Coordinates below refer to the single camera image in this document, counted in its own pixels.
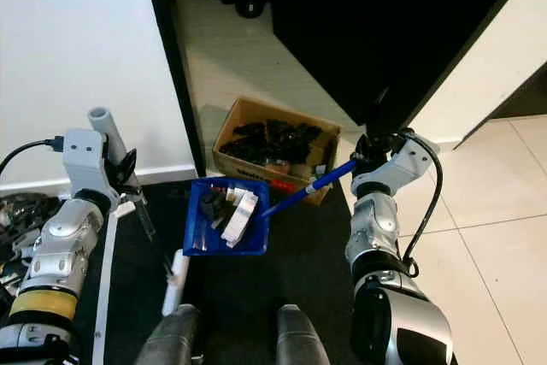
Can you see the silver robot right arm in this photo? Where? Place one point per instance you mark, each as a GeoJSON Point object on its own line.
{"type": "Point", "coordinates": [372, 228]}

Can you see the white floor strip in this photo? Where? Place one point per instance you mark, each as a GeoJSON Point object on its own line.
{"type": "Point", "coordinates": [104, 271]}

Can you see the black floor mat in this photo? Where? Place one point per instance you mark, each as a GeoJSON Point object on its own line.
{"type": "Point", "coordinates": [308, 284]}

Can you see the black crumpled item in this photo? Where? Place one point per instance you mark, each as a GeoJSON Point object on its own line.
{"type": "Point", "coordinates": [214, 208]}

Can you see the brown cardboard box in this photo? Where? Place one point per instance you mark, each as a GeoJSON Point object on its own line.
{"type": "Point", "coordinates": [235, 170]}

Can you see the white rectangular box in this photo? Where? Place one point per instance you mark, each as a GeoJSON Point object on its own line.
{"type": "Point", "coordinates": [239, 220]}

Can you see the black cabinet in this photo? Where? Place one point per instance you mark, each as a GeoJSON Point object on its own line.
{"type": "Point", "coordinates": [376, 23]}

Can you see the grey robot right leg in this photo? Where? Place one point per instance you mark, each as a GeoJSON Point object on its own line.
{"type": "Point", "coordinates": [303, 339]}

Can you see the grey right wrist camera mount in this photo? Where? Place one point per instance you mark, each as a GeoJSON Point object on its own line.
{"type": "Point", "coordinates": [406, 164]}

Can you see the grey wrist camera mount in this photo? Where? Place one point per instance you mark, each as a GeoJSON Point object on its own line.
{"type": "Point", "coordinates": [406, 164]}
{"type": "Point", "coordinates": [84, 156]}

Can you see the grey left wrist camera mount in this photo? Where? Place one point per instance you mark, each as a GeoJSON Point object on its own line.
{"type": "Point", "coordinates": [84, 156]}

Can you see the black door frame post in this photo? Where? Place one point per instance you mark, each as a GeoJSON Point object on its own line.
{"type": "Point", "coordinates": [169, 57]}

